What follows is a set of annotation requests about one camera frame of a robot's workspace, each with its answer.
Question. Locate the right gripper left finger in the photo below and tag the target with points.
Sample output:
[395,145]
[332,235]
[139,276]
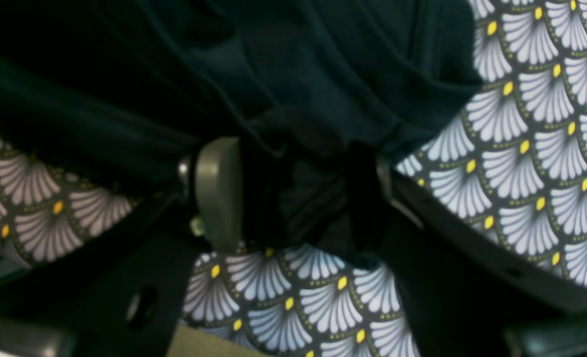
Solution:
[120,296]

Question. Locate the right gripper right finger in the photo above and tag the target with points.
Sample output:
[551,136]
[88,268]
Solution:
[462,295]

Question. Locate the dark grey T-shirt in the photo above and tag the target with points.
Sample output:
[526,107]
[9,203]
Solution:
[100,99]

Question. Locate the fan-patterned table cloth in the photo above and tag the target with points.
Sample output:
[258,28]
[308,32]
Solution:
[512,164]

